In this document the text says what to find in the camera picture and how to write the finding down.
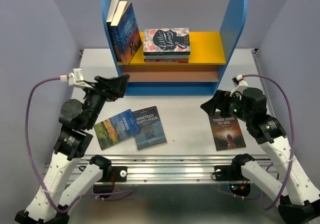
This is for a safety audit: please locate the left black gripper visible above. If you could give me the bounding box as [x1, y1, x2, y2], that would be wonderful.
[83, 74, 132, 128]

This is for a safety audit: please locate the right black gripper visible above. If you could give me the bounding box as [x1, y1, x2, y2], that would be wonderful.
[199, 90, 253, 123]

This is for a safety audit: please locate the Jane Eyre blue book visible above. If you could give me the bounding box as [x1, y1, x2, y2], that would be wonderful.
[110, 1, 142, 65]

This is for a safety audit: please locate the Nineteen Eighty-Four blue book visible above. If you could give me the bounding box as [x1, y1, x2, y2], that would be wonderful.
[133, 106, 167, 151]

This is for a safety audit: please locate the A Tale of Two Cities book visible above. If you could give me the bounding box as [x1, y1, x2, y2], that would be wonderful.
[106, 0, 121, 62]

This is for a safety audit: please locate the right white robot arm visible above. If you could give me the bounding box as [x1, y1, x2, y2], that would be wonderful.
[200, 87, 320, 223]

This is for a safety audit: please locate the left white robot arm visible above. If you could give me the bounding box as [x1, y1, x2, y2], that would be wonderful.
[14, 69, 130, 223]

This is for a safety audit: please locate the red book in stack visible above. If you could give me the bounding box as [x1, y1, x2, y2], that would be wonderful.
[144, 59, 189, 64]

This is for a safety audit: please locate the teal book in stack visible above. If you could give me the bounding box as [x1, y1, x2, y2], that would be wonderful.
[143, 53, 190, 59]

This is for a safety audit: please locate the Three Days to See book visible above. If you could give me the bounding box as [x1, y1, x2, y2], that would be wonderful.
[209, 112, 246, 151]

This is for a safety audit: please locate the Animal Farm landscape book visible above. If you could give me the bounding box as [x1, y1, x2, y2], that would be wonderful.
[94, 109, 140, 150]

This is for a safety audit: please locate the blue wooden bookshelf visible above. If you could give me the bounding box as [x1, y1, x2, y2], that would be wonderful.
[101, 0, 248, 96]

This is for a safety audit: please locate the Little Women floral book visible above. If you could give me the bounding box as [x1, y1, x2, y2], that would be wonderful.
[143, 28, 191, 56]

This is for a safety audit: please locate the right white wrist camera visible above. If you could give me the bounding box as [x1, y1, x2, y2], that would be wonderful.
[231, 74, 248, 94]

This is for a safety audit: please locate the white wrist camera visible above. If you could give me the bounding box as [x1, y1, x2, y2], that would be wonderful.
[67, 68, 92, 89]
[231, 74, 248, 94]

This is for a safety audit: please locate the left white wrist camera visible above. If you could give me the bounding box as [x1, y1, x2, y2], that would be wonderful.
[67, 68, 92, 89]

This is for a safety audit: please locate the aluminium mounting rail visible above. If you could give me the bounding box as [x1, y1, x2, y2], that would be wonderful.
[42, 154, 276, 184]

